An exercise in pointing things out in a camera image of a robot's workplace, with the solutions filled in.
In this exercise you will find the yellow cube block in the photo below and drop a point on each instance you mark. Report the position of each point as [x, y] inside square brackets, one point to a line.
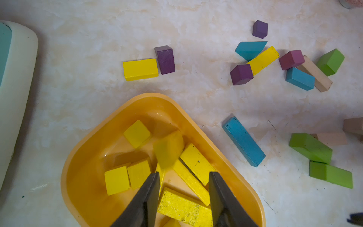
[137, 134]

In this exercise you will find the dark purple cube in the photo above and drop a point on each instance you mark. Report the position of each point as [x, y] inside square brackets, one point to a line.
[260, 29]

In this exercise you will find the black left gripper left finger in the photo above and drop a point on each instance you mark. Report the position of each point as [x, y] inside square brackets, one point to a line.
[142, 210]

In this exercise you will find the teal small block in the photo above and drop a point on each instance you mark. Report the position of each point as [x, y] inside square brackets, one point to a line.
[300, 79]

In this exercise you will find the yellow cube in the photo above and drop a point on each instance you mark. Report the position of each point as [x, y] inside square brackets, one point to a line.
[138, 172]

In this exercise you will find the green block upper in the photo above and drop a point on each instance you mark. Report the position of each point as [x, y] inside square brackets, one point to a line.
[330, 62]

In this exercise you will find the purple small block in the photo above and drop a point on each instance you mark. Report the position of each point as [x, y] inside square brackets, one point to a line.
[241, 74]

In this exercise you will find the green block lower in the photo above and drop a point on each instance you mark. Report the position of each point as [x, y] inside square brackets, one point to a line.
[331, 174]

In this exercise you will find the purple triangle block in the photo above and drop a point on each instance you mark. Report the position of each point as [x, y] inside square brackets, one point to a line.
[165, 58]

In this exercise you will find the beige wooden block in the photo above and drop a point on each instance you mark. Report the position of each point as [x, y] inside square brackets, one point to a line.
[354, 125]

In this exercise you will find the tan long block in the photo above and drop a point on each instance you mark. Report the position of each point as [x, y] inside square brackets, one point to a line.
[322, 82]

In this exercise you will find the yellow medium block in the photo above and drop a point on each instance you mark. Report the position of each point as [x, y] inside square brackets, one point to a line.
[192, 182]

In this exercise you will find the magenta cube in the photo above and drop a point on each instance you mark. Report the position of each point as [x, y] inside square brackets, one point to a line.
[292, 59]

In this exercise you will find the green block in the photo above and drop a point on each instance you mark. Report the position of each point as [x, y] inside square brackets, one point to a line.
[311, 148]
[330, 62]
[331, 174]

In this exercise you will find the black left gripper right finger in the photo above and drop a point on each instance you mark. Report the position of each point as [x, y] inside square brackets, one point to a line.
[226, 209]

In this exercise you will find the beige cylinder block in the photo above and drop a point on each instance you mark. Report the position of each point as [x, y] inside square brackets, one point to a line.
[331, 138]

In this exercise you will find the mint green toaster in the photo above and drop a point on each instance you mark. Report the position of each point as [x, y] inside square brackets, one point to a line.
[19, 51]

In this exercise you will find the yellow flat block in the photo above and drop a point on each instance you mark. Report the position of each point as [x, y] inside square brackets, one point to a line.
[140, 69]

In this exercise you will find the teal long block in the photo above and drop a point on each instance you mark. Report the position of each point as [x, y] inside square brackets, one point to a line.
[243, 141]

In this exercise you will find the yellow rectangular block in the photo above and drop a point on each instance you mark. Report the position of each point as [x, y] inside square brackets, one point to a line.
[197, 163]

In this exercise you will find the teal wedge block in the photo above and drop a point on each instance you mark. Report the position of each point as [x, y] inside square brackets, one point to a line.
[249, 50]

